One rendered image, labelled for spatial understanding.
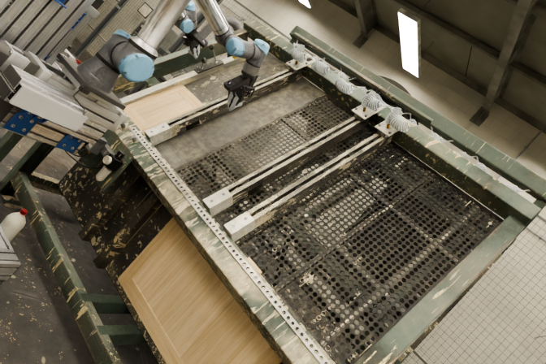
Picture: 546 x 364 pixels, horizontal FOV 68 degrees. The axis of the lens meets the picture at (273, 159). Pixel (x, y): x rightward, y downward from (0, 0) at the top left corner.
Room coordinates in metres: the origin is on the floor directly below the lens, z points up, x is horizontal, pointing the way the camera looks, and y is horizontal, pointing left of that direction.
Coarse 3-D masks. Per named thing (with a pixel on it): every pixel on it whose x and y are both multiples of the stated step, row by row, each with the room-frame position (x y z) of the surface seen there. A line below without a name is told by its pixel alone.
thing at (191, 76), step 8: (224, 64) 2.69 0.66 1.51; (232, 64) 2.74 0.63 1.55; (192, 72) 2.59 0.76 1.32; (208, 72) 2.64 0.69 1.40; (168, 80) 2.52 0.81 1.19; (176, 80) 2.53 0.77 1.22; (184, 80) 2.55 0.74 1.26; (192, 80) 2.59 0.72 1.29; (152, 88) 2.46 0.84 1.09; (160, 88) 2.47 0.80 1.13; (168, 88) 2.50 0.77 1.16; (128, 96) 2.40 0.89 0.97; (136, 96) 2.40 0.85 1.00; (144, 96) 2.42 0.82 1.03
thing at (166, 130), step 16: (288, 64) 2.59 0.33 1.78; (304, 64) 2.59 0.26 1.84; (272, 80) 2.52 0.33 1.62; (288, 80) 2.60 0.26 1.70; (256, 96) 2.48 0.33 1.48; (192, 112) 2.27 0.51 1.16; (208, 112) 2.29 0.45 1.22; (224, 112) 2.38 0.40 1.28; (160, 128) 2.16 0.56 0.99; (176, 128) 2.21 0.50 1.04
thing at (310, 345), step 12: (132, 132) 2.16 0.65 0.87; (144, 144) 2.10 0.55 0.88; (156, 156) 2.05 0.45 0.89; (168, 168) 1.99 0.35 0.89; (180, 192) 1.89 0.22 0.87; (192, 204) 1.84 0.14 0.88; (216, 228) 1.76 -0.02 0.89; (228, 240) 1.72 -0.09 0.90; (240, 264) 1.64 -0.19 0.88; (252, 276) 1.60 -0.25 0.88; (264, 288) 1.57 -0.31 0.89; (276, 300) 1.54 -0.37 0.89; (288, 324) 1.48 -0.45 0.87; (300, 336) 1.45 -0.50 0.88; (312, 348) 1.42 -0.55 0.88; (324, 360) 1.40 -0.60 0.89
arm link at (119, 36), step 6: (120, 30) 1.55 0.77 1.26; (114, 36) 1.55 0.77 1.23; (120, 36) 1.55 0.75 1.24; (126, 36) 1.54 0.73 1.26; (108, 42) 1.55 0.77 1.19; (114, 42) 1.53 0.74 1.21; (120, 42) 1.52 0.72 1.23; (102, 48) 1.56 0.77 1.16; (108, 48) 1.54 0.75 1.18; (114, 48) 1.51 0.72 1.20; (102, 54) 1.55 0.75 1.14; (108, 54) 1.54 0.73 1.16; (108, 60) 1.55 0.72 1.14; (114, 66) 1.56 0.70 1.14
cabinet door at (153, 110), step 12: (180, 84) 2.53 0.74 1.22; (156, 96) 2.44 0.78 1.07; (168, 96) 2.45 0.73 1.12; (180, 96) 2.46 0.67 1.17; (192, 96) 2.46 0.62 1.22; (132, 108) 2.35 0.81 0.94; (144, 108) 2.36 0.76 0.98; (156, 108) 2.37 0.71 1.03; (168, 108) 2.37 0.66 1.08; (180, 108) 2.38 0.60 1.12; (192, 108) 2.38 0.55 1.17; (132, 120) 2.28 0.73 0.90; (144, 120) 2.29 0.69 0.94; (156, 120) 2.29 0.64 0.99; (168, 120) 2.29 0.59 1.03; (144, 132) 2.21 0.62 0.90
